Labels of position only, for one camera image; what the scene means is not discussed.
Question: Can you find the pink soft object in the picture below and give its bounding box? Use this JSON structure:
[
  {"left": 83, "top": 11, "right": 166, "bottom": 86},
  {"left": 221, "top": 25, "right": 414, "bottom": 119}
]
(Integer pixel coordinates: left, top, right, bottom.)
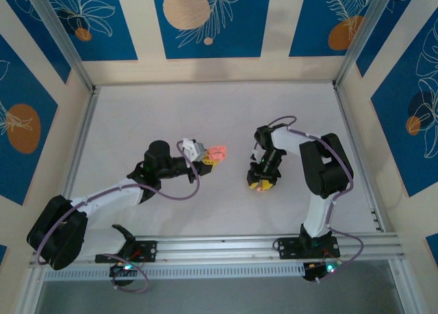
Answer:
[{"left": 207, "top": 144, "right": 229, "bottom": 161}]

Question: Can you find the black controller board green light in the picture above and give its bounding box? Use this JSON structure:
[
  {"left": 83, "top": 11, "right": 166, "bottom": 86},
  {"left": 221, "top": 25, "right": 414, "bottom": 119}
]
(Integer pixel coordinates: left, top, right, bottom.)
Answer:
[
  {"left": 302, "top": 261, "right": 343, "bottom": 285},
  {"left": 108, "top": 261, "right": 138, "bottom": 287}
]

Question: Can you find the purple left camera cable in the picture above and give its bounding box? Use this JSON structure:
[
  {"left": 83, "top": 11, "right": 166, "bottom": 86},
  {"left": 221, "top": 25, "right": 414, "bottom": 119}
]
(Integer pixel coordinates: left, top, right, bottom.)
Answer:
[{"left": 36, "top": 140, "right": 201, "bottom": 293}]

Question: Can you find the purple camera cable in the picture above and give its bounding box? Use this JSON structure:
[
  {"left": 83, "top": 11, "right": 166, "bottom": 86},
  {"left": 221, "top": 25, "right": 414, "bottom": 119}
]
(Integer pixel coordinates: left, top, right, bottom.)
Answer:
[
  {"left": 36, "top": 140, "right": 201, "bottom": 293},
  {"left": 268, "top": 114, "right": 365, "bottom": 273}
]

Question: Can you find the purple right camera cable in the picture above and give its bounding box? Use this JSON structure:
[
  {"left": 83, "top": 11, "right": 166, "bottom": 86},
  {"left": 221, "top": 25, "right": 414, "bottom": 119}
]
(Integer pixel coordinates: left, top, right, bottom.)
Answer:
[{"left": 268, "top": 114, "right": 365, "bottom": 273}]

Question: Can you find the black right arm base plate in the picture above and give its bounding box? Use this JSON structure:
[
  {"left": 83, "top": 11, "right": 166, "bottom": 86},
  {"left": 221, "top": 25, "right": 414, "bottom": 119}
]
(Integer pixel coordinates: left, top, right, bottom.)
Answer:
[{"left": 275, "top": 237, "right": 342, "bottom": 260}]

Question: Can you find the aluminium mounting rail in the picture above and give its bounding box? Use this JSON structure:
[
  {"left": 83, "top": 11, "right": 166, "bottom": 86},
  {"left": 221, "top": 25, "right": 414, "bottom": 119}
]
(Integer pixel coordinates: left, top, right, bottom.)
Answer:
[{"left": 29, "top": 233, "right": 401, "bottom": 265}]

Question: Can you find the aluminium side rail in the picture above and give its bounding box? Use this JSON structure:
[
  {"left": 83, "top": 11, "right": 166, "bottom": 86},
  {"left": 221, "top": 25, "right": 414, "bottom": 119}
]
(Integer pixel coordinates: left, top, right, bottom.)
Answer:
[
  {"left": 332, "top": 83, "right": 401, "bottom": 238},
  {"left": 54, "top": 85, "right": 102, "bottom": 222}
]

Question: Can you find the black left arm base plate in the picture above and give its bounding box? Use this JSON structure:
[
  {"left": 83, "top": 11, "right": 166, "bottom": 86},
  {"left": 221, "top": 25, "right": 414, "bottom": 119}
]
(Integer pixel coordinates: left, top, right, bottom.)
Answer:
[{"left": 94, "top": 240, "right": 158, "bottom": 263}]

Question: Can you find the grey slotted cable duct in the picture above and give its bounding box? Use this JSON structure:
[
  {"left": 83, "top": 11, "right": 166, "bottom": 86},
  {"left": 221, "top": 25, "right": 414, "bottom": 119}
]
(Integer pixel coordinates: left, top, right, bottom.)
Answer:
[{"left": 44, "top": 263, "right": 305, "bottom": 281}]

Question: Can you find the aluminium frame post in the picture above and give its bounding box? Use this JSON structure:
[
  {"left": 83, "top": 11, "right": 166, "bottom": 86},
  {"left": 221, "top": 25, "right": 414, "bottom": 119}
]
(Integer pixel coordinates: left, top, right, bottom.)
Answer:
[
  {"left": 332, "top": 0, "right": 401, "bottom": 89},
  {"left": 24, "top": 0, "right": 97, "bottom": 93}
]

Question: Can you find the aluminium frame leg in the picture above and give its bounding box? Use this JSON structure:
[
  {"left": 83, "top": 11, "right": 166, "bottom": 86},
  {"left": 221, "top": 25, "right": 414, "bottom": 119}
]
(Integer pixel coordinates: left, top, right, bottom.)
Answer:
[
  {"left": 388, "top": 257, "right": 413, "bottom": 314},
  {"left": 15, "top": 264, "right": 47, "bottom": 314}
]

